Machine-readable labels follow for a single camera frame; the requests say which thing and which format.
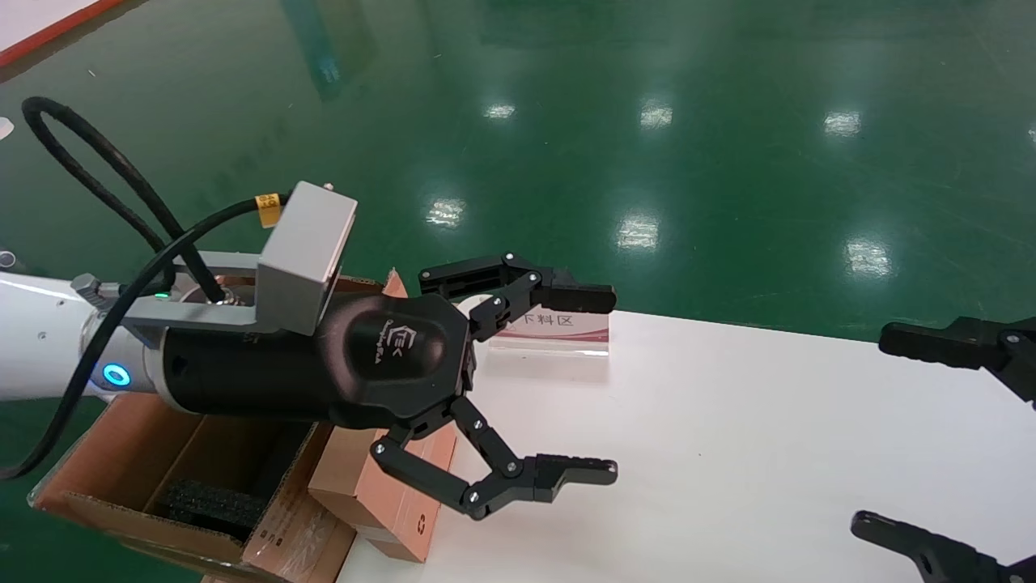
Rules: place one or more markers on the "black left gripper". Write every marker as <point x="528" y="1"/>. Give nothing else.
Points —
<point x="380" y="356"/>

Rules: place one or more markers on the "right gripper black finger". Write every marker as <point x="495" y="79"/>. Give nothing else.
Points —
<point x="939" y="559"/>
<point x="955" y="346"/>

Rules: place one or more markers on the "small cardboard box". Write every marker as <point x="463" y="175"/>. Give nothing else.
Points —
<point x="364" y="502"/>

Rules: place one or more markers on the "large open cardboard box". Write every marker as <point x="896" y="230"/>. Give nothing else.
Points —
<point x="97" y="453"/>

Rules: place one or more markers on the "acrylic sign with Chinese text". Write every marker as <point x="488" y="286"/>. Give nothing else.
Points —
<point x="558" y="328"/>

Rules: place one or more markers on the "black foam insert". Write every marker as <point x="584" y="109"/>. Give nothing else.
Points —
<point x="210" y="506"/>

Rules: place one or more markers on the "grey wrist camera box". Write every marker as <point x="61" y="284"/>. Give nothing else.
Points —
<point x="303" y="251"/>

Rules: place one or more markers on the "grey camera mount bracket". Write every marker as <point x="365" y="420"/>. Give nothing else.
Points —
<point x="202" y="314"/>

